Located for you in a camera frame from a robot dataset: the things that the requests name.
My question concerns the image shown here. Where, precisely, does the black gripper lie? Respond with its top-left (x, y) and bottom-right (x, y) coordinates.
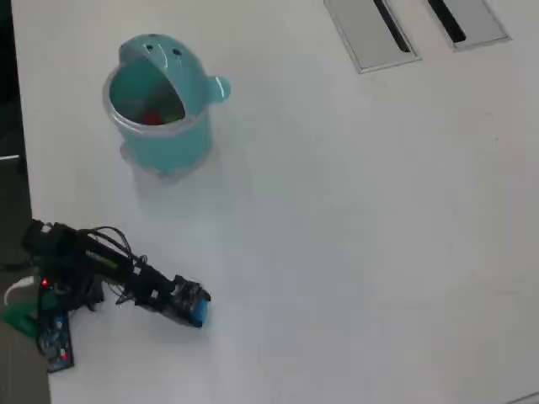
top-left (131, 265), bottom-right (212, 330)

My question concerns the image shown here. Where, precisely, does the blue lego block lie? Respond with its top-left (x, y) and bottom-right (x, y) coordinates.
top-left (191, 296), bottom-right (211, 329)

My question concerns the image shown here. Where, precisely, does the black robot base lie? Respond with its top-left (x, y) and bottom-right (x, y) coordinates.
top-left (36, 273), bottom-right (105, 313)

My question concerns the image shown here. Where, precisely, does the teal whale-shaped bin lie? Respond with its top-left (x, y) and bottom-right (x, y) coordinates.
top-left (100, 33), bottom-right (232, 186)

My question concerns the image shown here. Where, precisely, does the blue controller circuit board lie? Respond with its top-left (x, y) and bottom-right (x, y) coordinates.
top-left (38, 313), bottom-right (77, 375)

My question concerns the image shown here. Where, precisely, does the green table clamp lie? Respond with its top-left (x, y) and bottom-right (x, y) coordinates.
top-left (0, 292), bottom-right (58, 340)

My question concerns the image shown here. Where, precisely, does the black camera cable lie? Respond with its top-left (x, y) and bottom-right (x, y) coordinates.
top-left (83, 225), bottom-right (147, 273)

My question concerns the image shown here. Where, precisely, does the white cable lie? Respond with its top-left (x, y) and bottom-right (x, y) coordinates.
top-left (3, 274), bottom-right (38, 306)

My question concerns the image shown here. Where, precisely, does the silver table cable cover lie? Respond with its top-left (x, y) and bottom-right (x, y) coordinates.
top-left (323, 0), bottom-right (423, 75)
top-left (425, 0), bottom-right (514, 52)

